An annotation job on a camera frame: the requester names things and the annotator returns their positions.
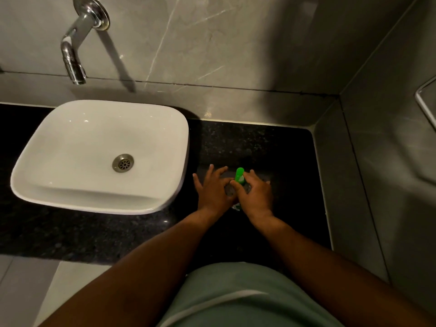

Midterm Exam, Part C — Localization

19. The white ceramic sink basin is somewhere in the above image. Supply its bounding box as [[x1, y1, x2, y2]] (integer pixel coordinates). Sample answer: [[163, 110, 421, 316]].
[[10, 100, 190, 216]]

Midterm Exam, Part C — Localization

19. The person's left hand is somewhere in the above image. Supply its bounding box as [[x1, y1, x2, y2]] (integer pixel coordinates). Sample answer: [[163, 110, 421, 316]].
[[192, 164, 239, 219]]

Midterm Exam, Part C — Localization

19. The chrome towel rail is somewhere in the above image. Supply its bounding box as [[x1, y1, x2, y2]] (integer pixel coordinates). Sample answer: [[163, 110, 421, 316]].
[[414, 76, 436, 130]]

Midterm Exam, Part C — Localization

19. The chrome wall faucet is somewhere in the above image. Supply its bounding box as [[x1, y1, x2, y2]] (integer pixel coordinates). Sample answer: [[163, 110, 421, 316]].
[[61, 0, 110, 85]]

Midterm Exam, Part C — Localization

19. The person's right forearm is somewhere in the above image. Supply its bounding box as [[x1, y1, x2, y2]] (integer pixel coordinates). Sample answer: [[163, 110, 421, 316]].
[[251, 216, 436, 327]]

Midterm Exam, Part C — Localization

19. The metal sink drain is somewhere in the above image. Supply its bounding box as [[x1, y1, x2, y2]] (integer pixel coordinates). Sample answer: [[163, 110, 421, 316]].
[[112, 154, 135, 173]]

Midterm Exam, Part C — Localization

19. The grey-green shirt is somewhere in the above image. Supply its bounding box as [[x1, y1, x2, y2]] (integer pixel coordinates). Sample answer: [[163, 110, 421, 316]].
[[156, 262, 345, 327]]

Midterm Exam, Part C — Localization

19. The green pump bottle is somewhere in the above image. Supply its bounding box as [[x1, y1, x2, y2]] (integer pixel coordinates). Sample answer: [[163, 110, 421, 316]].
[[232, 167, 246, 211]]

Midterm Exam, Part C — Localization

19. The person's right hand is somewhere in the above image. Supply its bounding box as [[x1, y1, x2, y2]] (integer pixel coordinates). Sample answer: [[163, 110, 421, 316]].
[[230, 169, 275, 226]]

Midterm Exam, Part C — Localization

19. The person's left forearm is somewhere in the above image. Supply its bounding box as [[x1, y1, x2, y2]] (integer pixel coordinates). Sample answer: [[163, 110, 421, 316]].
[[38, 208, 213, 327]]

